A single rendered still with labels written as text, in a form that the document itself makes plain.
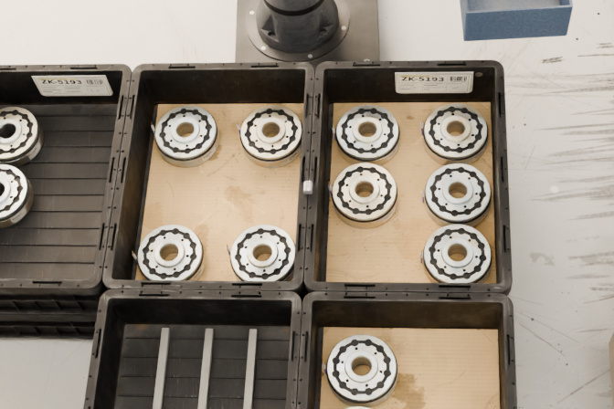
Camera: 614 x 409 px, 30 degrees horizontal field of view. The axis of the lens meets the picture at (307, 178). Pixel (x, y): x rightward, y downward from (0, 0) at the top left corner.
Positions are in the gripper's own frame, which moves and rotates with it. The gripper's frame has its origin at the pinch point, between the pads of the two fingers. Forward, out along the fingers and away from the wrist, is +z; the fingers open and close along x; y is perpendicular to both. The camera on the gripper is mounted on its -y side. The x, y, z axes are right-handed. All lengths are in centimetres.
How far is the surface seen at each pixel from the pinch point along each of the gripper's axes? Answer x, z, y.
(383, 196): -14.8, 24.4, 24.7
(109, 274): -55, 14, 40
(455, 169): -3.4, 25.6, 20.0
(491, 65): 3.3, 19.2, 5.2
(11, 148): -76, 19, 14
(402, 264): -12.3, 27.8, 34.9
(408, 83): -10.1, 22.2, 5.4
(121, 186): -54, 14, 25
